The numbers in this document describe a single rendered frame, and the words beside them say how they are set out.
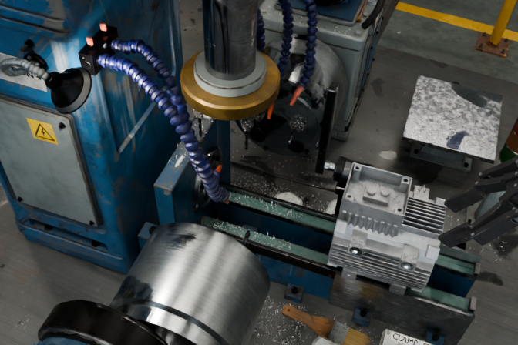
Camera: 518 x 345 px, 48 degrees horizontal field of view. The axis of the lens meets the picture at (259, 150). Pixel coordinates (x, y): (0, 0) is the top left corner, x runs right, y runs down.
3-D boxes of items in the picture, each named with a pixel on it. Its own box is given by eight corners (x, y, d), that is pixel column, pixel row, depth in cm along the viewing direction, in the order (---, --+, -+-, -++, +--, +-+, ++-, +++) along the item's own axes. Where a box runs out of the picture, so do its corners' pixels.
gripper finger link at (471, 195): (472, 189, 102) (472, 185, 102) (443, 204, 107) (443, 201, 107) (485, 198, 102) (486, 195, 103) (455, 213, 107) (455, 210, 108)
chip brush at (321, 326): (278, 318, 131) (278, 316, 131) (287, 300, 134) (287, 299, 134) (365, 359, 126) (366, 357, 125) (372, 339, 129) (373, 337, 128)
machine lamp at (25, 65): (-16, 114, 88) (-45, 46, 79) (29, 68, 95) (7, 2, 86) (90, 145, 84) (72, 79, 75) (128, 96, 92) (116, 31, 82)
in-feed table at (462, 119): (393, 165, 163) (402, 135, 155) (409, 104, 181) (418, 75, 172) (481, 189, 159) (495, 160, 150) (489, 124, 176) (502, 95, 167)
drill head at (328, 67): (217, 165, 146) (216, 89, 128) (270, 67, 173) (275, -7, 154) (314, 193, 141) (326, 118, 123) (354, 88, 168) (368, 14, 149)
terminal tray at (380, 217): (336, 222, 116) (341, 200, 111) (348, 183, 123) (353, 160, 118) (396, 239, 114) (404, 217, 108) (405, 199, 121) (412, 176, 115)
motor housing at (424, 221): (322, 279, 125) (334, 228, 111) (342, 212, 137) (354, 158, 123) (416, 308, 121) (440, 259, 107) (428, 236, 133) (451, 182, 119)
